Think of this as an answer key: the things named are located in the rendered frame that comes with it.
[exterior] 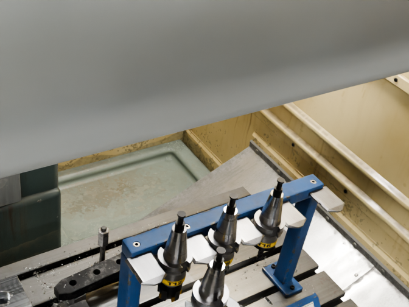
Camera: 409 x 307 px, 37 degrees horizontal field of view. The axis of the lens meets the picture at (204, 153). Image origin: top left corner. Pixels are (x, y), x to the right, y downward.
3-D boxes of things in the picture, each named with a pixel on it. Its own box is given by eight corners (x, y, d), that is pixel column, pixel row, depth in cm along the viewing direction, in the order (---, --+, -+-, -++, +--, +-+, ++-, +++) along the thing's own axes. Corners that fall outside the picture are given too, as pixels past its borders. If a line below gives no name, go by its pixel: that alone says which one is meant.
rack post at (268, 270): (302, 290, 152) (334, 201, 134) (285, 298, 149) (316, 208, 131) (277, 262, 158) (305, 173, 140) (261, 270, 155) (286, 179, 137)
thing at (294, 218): (310, 224, 125) (310, 221, 125) (290, 232, 122) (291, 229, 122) (288, 203, 129) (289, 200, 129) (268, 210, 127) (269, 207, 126)
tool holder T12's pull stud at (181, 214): (179, 223, 108) (182, 208, 106) (186, 229, 107) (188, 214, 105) (172, 227, 107) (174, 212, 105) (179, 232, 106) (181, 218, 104)
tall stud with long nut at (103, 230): (109, 267, 149) (112, 229, 141) (98, 271, 147) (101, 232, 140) (104, 260, 150) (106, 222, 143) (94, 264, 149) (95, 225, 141)
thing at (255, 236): (267, 241, 119) (268, 238, 119) (246, 250, 117) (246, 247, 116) (246, 218, 124) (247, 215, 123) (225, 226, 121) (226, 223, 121)
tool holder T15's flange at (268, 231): (274, 215, 127) (277, 206, 125) (288, 236, 123) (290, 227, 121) (247, 220, 125) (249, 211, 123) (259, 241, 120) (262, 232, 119)
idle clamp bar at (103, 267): (158, 270, 150) (161, 252, 146) (61, 316, 136) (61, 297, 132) (147, 257, 153) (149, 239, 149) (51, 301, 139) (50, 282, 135)
